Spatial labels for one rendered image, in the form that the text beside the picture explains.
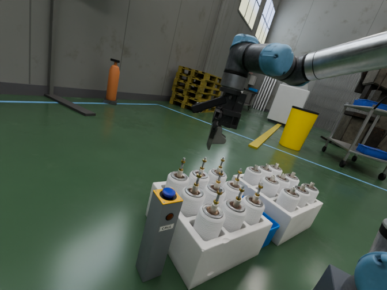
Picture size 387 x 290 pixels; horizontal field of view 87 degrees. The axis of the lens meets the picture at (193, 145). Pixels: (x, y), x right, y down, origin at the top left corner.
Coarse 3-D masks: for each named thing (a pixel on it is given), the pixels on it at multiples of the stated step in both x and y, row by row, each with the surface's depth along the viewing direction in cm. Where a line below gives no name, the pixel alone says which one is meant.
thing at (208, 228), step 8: (200, 208) 70; (200, 216) 68; (208, 216) 67; (224, 216) 70; (200, 224) 68; (208, 224) 67; (216, 224) 67; (200, 232) 69; (208, 232) 68; (216, 232) 68; (208, 240) 69
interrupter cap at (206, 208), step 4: (208, 204) 73; (204, 208) 70; (208, 208) 71; (220, 208) 72; (204, 212) 68; (208, 212) 69; (216, 212) 70; (220, 212) 70; (212, 216) 67; (216, 216) 68; (220, 216) 68
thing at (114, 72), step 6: (114, 60) 270; (114, 66) 272; (114, 72) 273; (108, 78) 278; (114, 78) 276; (108, 84) 279; (114, 84) 279; (108, 90) 281; (114, 90) 282; (108, 96) 283; (114, 96) 286; (108, 102) 283; (114, 102) 285
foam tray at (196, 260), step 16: (176, 224) 75; (192, 224) 76; (256, 224) 82; (176, 240) 74; (192, 240) 67; (224, 240) 70; (240, 240) 74; (256, 240) 83; (176, 256) 74; (192, 256) 66; (208, 256) 66; (224, 256) 72; (240, 256) 81; (192, 272) 66; (208, 272) 71
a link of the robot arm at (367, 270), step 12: (384, 228) 31; (384, 240) 30; (372, 252) 30; (384, 252) 29; (360, 264) 30; (372, 264) 29; (384, 264) 28; (360, 276) 30; (372, 276) 29; (384, 276) 28; (360, 288) 30; (372, 288) 29; (384, 288) 28
